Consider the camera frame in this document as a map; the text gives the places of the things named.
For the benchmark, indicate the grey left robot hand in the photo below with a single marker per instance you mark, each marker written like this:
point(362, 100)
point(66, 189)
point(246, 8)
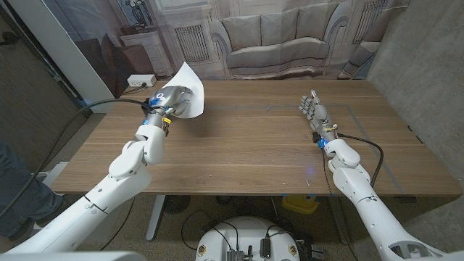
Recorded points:
point(170, 98)

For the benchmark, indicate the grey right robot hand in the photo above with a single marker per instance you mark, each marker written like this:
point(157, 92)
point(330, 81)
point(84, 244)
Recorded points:
point(320, 117)

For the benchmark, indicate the white paper sheet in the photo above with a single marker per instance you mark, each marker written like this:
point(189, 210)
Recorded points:
point(190, 79)

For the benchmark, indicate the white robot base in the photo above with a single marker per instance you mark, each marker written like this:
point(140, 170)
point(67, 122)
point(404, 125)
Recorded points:
point(246, 235)

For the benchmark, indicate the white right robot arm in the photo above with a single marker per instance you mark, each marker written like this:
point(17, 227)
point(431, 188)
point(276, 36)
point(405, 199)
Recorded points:
point(373, 217)

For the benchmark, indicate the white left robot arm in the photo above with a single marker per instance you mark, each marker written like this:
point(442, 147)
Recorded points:
point(108, 192)

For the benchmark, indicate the white power strip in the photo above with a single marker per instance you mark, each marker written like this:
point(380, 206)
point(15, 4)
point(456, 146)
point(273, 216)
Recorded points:
point(141, 80)

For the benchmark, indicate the yellow object under table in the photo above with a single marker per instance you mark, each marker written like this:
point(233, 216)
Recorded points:
point(301, 203)

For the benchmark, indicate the printed living room backdrop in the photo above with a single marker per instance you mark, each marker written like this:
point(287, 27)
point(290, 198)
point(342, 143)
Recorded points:
point(275, 36)

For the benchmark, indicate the black round floor fan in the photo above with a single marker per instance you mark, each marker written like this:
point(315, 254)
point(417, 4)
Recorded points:
point(177, 203)

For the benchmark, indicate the metal table leg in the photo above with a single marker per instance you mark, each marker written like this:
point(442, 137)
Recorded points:
point(155, 221)
point(339, 224)

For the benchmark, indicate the person in blue jeans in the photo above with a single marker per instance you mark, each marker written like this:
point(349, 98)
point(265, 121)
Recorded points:
point(21, 195)

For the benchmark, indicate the white robot torso edge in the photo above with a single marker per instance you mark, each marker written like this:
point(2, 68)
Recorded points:
point(72, 256)

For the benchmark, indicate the white wall column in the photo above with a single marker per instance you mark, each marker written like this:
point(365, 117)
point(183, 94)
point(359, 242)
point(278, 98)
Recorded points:
point(72, 61)

